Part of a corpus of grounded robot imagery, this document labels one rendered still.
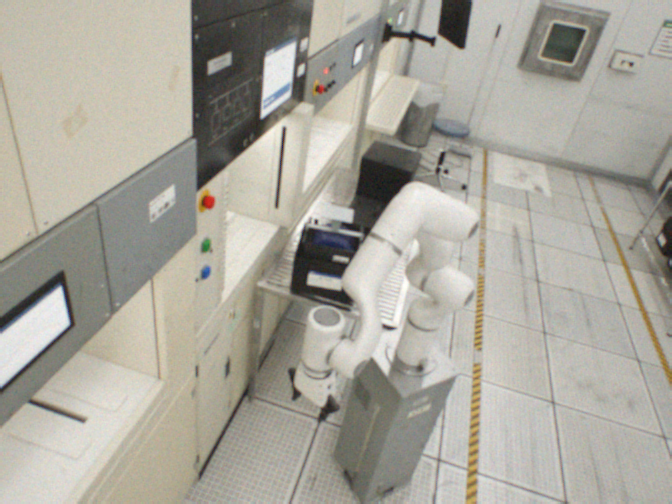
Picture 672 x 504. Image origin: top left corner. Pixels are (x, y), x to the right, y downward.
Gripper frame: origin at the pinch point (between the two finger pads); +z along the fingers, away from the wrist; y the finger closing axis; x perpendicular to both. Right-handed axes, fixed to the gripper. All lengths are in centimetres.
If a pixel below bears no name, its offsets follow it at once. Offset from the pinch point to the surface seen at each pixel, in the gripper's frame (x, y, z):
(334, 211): -70, 53, -7
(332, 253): -62, 45, 5
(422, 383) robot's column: -52, -10, 25
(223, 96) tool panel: -15, 55, -61
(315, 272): -56, 47, 13
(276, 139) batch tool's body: -67, 86, -26
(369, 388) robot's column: -48, 7, 40
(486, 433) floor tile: -119, -31, 101
